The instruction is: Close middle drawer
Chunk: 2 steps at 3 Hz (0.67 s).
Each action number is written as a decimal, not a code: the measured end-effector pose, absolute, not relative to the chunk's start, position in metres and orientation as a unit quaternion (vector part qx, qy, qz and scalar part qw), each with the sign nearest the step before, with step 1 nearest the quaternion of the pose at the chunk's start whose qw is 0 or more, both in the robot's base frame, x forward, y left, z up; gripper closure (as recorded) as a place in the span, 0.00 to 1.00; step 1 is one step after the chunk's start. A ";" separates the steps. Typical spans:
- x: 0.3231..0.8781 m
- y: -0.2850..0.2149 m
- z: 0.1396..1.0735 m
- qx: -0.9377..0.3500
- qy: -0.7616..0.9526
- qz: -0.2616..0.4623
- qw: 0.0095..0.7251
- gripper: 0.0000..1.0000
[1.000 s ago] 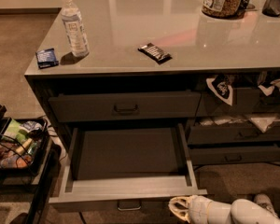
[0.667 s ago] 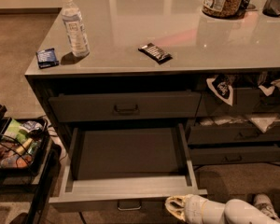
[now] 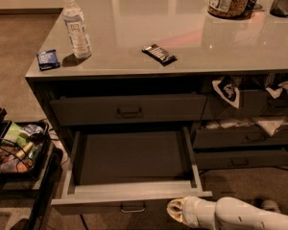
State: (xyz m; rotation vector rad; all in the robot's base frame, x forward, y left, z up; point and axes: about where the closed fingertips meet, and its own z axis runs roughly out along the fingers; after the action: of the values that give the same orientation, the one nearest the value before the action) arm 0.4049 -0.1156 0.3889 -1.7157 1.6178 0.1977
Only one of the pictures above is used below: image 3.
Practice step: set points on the blue snack packet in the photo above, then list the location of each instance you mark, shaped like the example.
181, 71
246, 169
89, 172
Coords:
47, 60

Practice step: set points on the grey drawer cabinet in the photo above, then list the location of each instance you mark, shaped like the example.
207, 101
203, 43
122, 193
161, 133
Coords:
207, 48

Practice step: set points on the dark chocolate bar wrapper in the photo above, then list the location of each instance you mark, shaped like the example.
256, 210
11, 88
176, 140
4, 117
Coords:
159, 54

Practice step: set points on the large jar of nuts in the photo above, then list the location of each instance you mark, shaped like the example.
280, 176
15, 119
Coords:
226, 8

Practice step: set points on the white packets in drawer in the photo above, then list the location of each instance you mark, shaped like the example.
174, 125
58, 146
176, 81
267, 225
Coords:
270, 125

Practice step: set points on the black wire basket rack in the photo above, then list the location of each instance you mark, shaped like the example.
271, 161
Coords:
27, 177

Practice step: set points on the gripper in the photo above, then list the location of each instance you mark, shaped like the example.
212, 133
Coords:
191, 209

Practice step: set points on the black white snack bag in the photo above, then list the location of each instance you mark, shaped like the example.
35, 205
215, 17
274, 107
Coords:
227, 90

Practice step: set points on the grey drawer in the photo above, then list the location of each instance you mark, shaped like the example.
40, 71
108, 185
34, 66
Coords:
241, 159
129, 172
128, 109
238, 137
253, 103

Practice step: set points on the green snack bag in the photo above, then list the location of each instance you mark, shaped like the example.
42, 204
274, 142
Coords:
22, 135

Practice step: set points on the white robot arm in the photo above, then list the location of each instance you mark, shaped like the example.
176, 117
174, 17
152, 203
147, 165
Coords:
227, 213

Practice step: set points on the clear plastic water bottle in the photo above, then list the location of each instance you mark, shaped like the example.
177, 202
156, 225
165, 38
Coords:
73, 18

